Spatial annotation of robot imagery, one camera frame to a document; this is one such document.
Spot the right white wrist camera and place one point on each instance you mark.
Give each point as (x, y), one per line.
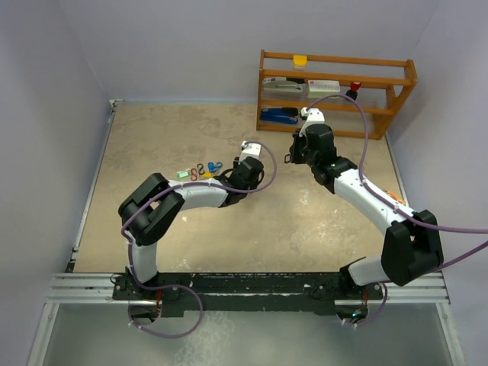
(311, 117)

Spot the white cardboard box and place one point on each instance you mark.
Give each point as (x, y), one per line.
(322, 88)

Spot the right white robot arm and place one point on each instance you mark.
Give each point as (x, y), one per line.
(409, 251)

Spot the black S carabiner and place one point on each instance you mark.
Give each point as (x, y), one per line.
(200, 169)

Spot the wooden shelf rack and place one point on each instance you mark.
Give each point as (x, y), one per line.
(385, 86)

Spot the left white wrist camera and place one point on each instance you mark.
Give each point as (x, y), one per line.
(252, 150)

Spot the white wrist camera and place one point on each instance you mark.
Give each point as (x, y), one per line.
(311, 117)
(252, 150)

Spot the blue S carabiner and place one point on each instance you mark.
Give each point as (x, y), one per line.
(214, 166)

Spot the blue stapler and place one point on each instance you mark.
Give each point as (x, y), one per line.
(279, 115)

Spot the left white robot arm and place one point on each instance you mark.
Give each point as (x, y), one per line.
(151, 209)

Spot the orange card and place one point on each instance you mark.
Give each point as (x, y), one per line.
(398, 200)

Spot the yellow box on shelf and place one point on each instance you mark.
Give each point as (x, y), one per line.
(299, 61)

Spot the grey stapler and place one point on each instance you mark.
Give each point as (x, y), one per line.
(283, 84)

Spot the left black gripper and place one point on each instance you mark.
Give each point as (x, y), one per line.
(235, 164)

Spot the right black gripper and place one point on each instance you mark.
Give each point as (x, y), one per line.
(295, 158)

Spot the green tag key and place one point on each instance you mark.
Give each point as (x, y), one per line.
(183, 174)

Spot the black base frame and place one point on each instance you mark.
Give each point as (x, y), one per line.
(312, 292)

